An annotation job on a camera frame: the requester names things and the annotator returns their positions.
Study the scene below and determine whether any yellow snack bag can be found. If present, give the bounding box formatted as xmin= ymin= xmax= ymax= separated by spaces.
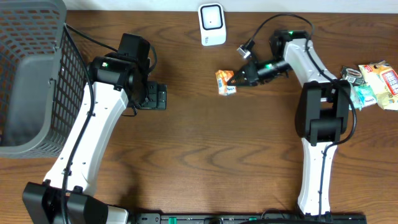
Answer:
xmin=358 ymin=60 xmax=397 ymax=111

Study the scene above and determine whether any light green pack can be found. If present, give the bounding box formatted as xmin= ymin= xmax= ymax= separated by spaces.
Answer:
xmin=349 ymin=83 xmax=363 ymax=111

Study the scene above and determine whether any orange snack pack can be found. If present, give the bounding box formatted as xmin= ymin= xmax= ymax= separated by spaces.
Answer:
xmin=215 ymin=70 xmax=236 ymax=96

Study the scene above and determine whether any small teal tissue pack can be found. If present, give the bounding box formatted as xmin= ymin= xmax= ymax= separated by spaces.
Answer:
xmin=354 ymin=85 xmax=377 ymax=108

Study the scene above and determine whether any black left cable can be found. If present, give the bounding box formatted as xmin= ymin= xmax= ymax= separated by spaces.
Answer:
xmin=60 ymin=23 xmax=158 ymax=224

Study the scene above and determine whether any white barcode scanner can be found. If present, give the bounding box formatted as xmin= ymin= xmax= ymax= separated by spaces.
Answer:
xmin=198 ymin=2 xmax=226 ymax=47

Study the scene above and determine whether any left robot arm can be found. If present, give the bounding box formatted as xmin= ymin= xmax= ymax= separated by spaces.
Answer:
xmin=22 ymin=33 xmax=167 ymax=223

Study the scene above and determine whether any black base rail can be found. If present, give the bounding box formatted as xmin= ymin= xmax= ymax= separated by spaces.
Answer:
xmin=127 ymin=213 xmax=368 ymax=224

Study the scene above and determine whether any black right cable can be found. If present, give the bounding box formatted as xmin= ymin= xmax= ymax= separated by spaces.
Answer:
xmin=245 ymin=13 xmax=358 ymax=218

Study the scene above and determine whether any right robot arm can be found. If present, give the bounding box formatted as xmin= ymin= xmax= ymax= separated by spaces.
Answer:
xmin=227 ymin=30 xmax=351 ymax=217

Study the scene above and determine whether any dark grey plastic basket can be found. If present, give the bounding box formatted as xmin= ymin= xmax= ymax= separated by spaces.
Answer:
xmin=1 ymin=0 xmax=86 ymax=159

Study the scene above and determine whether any black cable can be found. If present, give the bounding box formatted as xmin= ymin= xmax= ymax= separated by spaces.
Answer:
xmin=245 ymin=13 xmax=358 ymax=218
xmin=60 ymin=23 xmax=158 ymax=224

